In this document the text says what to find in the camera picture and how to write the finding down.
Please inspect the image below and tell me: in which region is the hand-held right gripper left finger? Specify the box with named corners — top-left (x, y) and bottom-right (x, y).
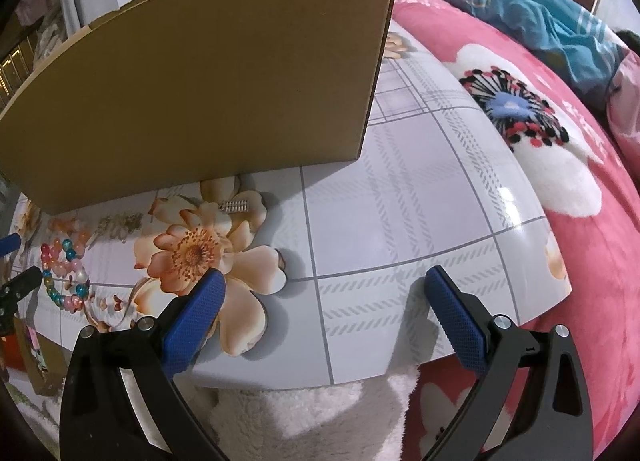
top-left (59, 268), bottom-right (233, 461)

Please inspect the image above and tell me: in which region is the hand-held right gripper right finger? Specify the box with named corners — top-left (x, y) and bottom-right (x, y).
top-left (422, 265), bottom-right (593, 461)

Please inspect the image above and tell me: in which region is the multicoloured bead bracelet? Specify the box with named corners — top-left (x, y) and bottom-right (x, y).
top-left (39, 237), bottom-right (92, 313)

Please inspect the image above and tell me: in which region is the brown cardboard box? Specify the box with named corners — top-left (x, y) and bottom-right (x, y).
top-left (0, 0), bottom-right (401, 216)

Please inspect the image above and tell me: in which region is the red bag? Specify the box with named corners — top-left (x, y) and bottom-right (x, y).
top-left (0, 333), bottom-right (26, 372)

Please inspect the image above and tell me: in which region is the brown paper bag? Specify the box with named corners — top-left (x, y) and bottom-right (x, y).
top-left (12, 316), bottom-right (68, 397)

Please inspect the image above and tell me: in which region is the white fluffy garment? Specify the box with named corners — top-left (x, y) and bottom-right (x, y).
top-left (192, 366), bottom-right (416, 461)

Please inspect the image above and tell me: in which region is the pink flower print blanket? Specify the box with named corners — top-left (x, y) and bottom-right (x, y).
top-left (390, 0), bottom-right (640, 461)

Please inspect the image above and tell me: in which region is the pink pillow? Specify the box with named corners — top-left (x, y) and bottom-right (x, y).
top-left (602, 48), bottom-right (640, 177)

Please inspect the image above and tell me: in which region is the blue cartoon print quilt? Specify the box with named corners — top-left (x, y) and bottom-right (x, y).
top-left (442, 0), bottom-right (631, 107)

